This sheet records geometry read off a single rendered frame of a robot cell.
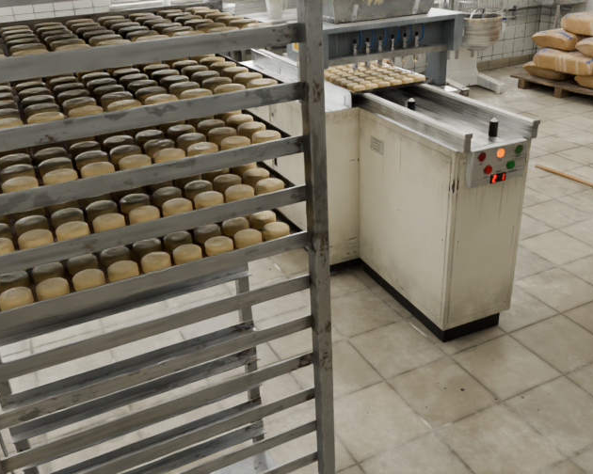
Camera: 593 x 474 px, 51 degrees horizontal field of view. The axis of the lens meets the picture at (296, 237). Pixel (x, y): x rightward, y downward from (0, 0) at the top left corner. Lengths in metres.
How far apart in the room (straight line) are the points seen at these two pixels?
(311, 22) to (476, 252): 1.62
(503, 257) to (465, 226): 0.27
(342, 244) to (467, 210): 0.83
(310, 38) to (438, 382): 1.70
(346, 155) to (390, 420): 1.18
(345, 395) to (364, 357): 0.23
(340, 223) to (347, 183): 0.20
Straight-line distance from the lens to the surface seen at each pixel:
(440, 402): 2.36
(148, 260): 1.08
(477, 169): 2.25
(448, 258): 2.38
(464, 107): 2.64
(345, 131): 2.76
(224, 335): 1.67
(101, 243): 0.99
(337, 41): 2.75
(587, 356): 2.70
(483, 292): 2.58
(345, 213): 2.90
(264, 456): 1.96
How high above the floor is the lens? 1.56
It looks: 27 degrees down
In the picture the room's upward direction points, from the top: 3 degrees counter-clockwise
